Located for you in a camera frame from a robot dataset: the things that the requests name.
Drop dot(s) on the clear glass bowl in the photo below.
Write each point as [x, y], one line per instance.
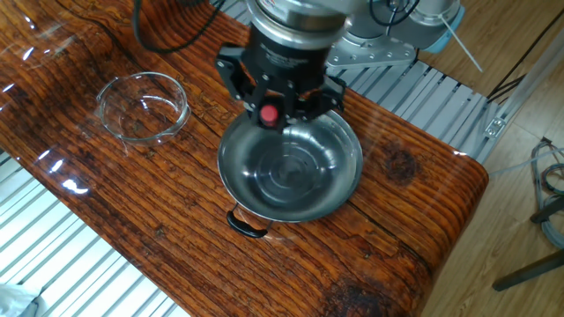
[143, 110]

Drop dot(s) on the aluminium frame bar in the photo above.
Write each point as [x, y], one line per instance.
[529, 88]

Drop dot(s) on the white zip tie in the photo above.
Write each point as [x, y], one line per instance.
[462, 44]

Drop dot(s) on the wood-grain vinyl table cover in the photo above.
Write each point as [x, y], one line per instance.
[176, 220]

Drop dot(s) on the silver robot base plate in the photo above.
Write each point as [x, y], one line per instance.
[374, 55]

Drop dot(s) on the dark furniture leg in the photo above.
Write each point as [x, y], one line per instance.
[548, 211]
[529, 270]

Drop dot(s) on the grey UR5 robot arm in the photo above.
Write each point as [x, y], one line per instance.
[423, 31]

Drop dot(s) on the translucent tube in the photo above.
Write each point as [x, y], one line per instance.
[520, 165]

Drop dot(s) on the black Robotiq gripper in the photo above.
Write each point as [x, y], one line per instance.
[286, 66]

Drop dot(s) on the white plastic bag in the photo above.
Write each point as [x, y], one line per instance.
[17, 304]

